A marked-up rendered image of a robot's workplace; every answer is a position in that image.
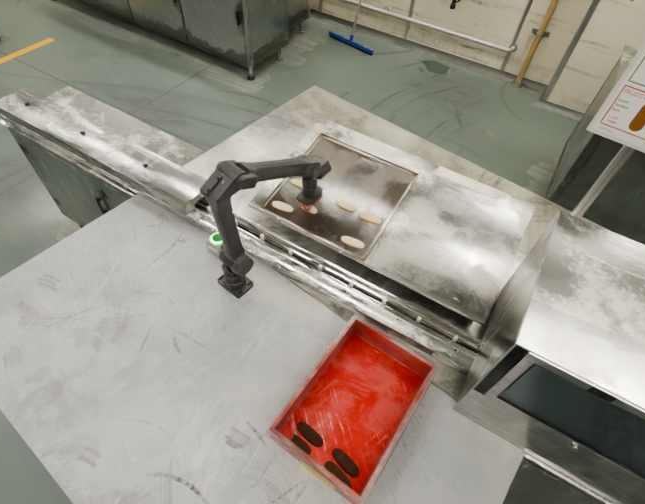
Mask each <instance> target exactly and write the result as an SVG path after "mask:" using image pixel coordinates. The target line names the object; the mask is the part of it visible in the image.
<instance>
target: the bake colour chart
mask: <svg viewBox="0 0 645 504"><path fill-rule="evenodd" d="M586 130H588V131H590V132H593V133H595V134H598V135H600V136H603V137H605V138H608V139H611V140H613V141H616V142H618V143H621V144H623V145H626V146H628V147H631V148H633V149H636V150H639V151H641V152H644V153H645V41H644V43H643V44H642V46H641V47H640V49H639V50H638V52H637V53H636V55H635V56H634V58H633V59H632V61H631V62H630V64H629V65H628V67H627V68H626V70H625V71H624V73H623V74H622V76H621V78H620V79H619V81H618V82H617V84H616V85H615V87H614V88H613V90H612V91H611V93H610V94H609V96H608V97H607V99H606V100H605V102H604V103H603V105H602V106H601V108H600V109H599V111H598V112H597V114H596V115H595V117H594V118H593V120H592V121H591V123H590V124H589V126H588V127H587V129H586Z"/></svg>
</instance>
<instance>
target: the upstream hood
mask: <svg viewBox="0 0 645 504"><path fill-rule="evenodd" d="M0 114H1V115H3V116H5V117H7V118H8V119H10V120H12V121H14V122H16V123H18V124H19V125H21V126H23V127H25V128H27V129H29V130H30V131H32V132H34V133H36V134H38V135H40V136H41V137H43V138H45V139H47V140H49V141H51V142H52V143H54V144H56V145H58V146H60V147H62V148H63V149H65V150H67V151H69V152H71V153H73V154H74V155H76V156H78V157H80V158H82V159H84V160H85V161H87V162H89V163H91V164H93V165H95V166H96V167H98V168H100V169H102V170H104V171H106V172H107V173H109V174H111V175H113V176H115V177H117V178H118V179H120V180H122V181H124V182H126V183H128V184H129V185H131V186H133V187H135V188H137V189H139V190H140V191H142V192H144V193H146V194H148V195H150V196H151V197H153V198H155V199H157V200H159V201H161V202H162V203H164V204H166V205H168V206H170V207H172V208H173V209H175V210H177V211H179V212H181V213H183V214H184V215H187V214H188V213H189V212H191V211H192V210H193V209H194V208H195V204H196V203H197V202H198V201H199V200H200V199H201V198H203V197H204V196H203V195H202V194H201V193H200V188H201V186H202V185H203V184H204V183H205V181H206V180H207V179H205V178H203V177H201V176H199V175H197V174H195V173H193V172H191V171H189V170H187V169H185V168H183V167H181V166H179V165H177V164H175V163H173V162H171V161H169V160H167V159H165V158H163V157H162V156H160V155H158V154H156V153H154V152H152V151H150V150H148V149H146V148H144V147H142V146H140V145H138V144H136V143H134V142H132V141H130V140H128V139H126V138H124V137H122V136H120V135H118V134H116V133H114V132H112V131H110V130H108V129H106V128H104V127H102V126H100V125H98V124H96V123H94V122H92V121H90V120H88V119H86V118H84V117H82V116H80V115H78V114H76V113H74V112H72V111H70V110H68V109H66V108H64V107H62V106H60V105H58V104H56V103H54V102H52V101H51V100H49V99H47V98H45V97H43V96H41V95H39V94H37V93H35V92H33V91H31V90H29V89H27V88H25V87H24V88H22V89H20V90H18V91H16V92H13V93H11V94H9V95H7V96H5V97H3V98H1V99H0Z"/></svg>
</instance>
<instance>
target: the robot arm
mask: <svg viewBox="0 0 645 504"><path fill-rule="evenodd" d="M331 169H332V168H331V165H330V163H329V161H328V160H327V159H325V158H323V157H320V158H319V159H318V160H314V159H313V158H311V157H309V156H308V155H306V154H299V155H298V156H296V157H294V158H290V159H280V160H270V161H260V162H236V161H235V160H223V161H220V162H218V164H217V165H216V169H215V171H214V172H213V173H212V174H211V175H210V177H209V178H208V179H207V180H206V181H205V183H204V184H203V185H202V186H201V188H200V193H201V194H202V195H203V196H205V198H206V200H207V202H208V203H209V205H210V208H211V211H212V214H213V217H214V220H215V223H216V226H217V229H218V232H219V235H220V238H221V241H222V245H221V247H220V248H221V252H220V255H219V259H220V260H221V261H222V262H223V265H221V266H222V270H223V271H224V274H223V275H221V276H220V277H219V278H218V279H217V281H218V283H219V284H220V285H221V286H222V287H224V288H225V289H226V290H227V291H229V292H230V293H231V294H232V295H234V296H235V297H236V298H238V299H239V298H241V297H242V296H243V295H244V294H245V293H247V292H248V291H249V290H250V289H251V288H252V287H253V286H254V282H253V281H252V280H250V279H249V278H248V277H246V274H247V273H248V272H249V271H250V270H251V269H252V267H253V264H254V260H253V259H252V258H251V257H250V256H249V255H247V254H245V249H244V247H243V246H242V243H241V240H240V236H239V232H238V228H237V224H236V221H235V217H234V213H233V209H232V205H231V197H232V196H233V195H234V194H236V193H237V192H238V191H240V190H241V189H242V190H246V189H252V188H255V187H256V184H257V182H262V181H268V180H275V179H281V178H288V177H295V176H299V177H302V191H301V192H300V193H299V194H298V195H297V196H296V200H297V201H298V202H299V203H300V204H301V205H302V206H303V207H304V209H305V211H307V212H309V211H310V209H311V208H312V206H315V205H316V203H317V202H318V201H319V200H320V198H321V197H322V193H321V192H323V188H321V187H319V186H318V185H317V179H319V180H320V179H322V178H323V177H324V176H325V175H327V174H328V173H329V172H330V171H331ZM223 181H224V182H223ZM222 182H223V183H222ZM306 207H308V209H307V208H306Z"/></svg>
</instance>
